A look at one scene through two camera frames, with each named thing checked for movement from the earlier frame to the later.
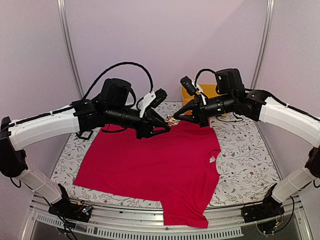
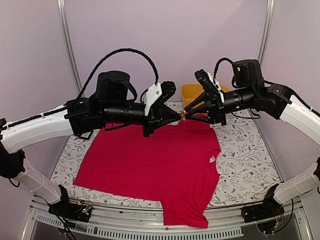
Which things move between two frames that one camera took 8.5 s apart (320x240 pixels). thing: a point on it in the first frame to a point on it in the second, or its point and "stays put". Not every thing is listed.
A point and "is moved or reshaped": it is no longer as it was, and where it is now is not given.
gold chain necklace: [171, 121] is moved or reshaped
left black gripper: [149, 122] to [160, 115]
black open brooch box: [84, 134] stays put
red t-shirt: [178, 167] stays put
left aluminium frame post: [62, 13] stays put
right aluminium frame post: [263, 45] stays put
